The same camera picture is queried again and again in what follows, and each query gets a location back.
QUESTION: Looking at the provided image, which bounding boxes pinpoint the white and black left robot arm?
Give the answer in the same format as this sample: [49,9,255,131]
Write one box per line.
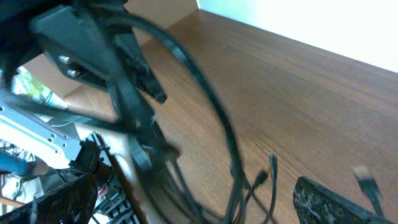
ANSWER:
[1,1,172,168]

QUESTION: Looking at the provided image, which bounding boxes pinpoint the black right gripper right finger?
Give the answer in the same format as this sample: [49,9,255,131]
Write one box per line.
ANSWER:
[293,177,390,224]

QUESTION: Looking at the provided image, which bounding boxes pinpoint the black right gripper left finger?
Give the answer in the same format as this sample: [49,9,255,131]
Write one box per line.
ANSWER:
[1,174,98,224]

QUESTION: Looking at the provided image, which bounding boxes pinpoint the black cable bundle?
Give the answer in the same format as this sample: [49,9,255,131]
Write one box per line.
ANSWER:
[0,12,385,224]

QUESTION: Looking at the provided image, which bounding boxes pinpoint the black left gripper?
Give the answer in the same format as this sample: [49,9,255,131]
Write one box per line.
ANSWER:
[1,1,167,104]

